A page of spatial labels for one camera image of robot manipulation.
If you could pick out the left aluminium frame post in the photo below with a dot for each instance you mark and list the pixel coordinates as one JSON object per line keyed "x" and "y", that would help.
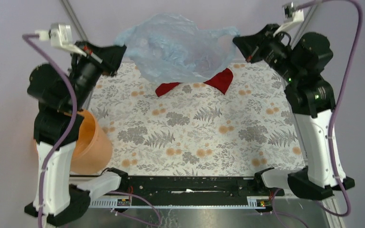
{"x": 68, "y": 9}

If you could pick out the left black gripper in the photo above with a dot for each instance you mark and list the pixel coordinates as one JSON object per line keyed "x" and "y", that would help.
{"x": 109, "y": 57}

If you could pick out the right aluminium frame post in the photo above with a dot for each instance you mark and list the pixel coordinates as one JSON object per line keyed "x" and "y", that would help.
{"x": 308, "y": 17}

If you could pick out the aluminium frame post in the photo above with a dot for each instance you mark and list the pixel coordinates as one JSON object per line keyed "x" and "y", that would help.
{"x": 68, "y": 9}
{"x": 308, "y": 17}

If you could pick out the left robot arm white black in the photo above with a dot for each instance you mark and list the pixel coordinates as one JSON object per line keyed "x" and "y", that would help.
{"x": 57, "y": 199}

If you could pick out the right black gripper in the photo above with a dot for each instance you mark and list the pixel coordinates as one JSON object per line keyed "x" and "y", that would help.
{"x": 250, "y": 46}

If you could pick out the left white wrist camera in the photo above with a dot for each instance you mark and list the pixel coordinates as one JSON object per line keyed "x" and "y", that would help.
{"x": 60, "y": 37}

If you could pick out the metal front tray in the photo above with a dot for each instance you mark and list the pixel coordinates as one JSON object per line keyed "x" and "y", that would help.
{"x": 291, "y": 213}

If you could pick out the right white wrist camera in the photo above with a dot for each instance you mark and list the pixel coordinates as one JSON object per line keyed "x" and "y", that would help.
{"x": 293, "y": 18}

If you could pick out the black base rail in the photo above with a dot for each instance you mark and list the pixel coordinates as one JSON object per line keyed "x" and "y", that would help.
{"x": 193, "y": 191}

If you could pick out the orange plastic trash bin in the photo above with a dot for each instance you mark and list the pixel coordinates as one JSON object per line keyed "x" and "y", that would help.
{"x": 93, "y": 148}

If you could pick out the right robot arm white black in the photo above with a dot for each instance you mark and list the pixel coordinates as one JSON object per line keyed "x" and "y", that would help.
{"x": 313, "y": 104}

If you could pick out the red cloth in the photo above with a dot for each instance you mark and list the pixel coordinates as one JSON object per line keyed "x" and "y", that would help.
{"x": 220, "y": 81}

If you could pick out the floral patterned table mat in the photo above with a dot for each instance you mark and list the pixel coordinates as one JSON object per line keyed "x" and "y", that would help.
{"x": 195, "y": 130}

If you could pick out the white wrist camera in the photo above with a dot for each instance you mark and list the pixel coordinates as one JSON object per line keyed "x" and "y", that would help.
{"x": 293, "y": 18}
{"x": 60, "y": 37}

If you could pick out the light blue plastic trash bag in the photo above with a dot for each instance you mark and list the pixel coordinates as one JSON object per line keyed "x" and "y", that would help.
{"x": 169, "y": 48}

